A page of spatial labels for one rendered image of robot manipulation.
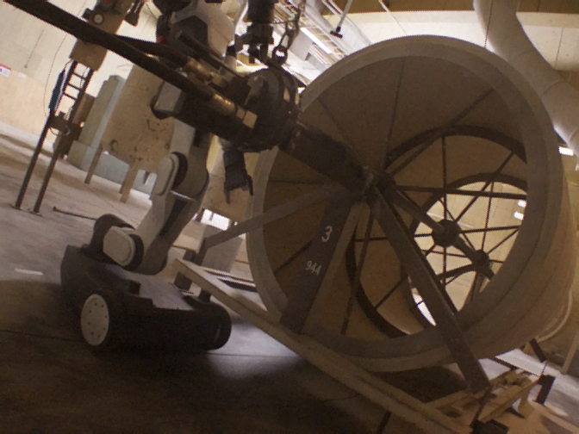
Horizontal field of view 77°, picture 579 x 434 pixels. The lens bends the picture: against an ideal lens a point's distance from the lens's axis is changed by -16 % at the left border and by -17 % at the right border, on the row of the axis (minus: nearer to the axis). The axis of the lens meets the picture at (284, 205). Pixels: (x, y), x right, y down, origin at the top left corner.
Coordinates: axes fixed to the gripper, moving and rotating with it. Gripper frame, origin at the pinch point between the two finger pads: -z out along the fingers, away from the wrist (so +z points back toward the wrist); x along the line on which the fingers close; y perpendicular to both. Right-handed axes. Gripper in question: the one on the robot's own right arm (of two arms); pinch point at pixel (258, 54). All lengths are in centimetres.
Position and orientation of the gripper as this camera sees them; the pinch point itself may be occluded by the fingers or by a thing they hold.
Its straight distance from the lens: 139.2
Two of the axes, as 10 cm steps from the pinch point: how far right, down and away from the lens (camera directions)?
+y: 7.3, -1.4, 6.7
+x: 6.8, 2.5, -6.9
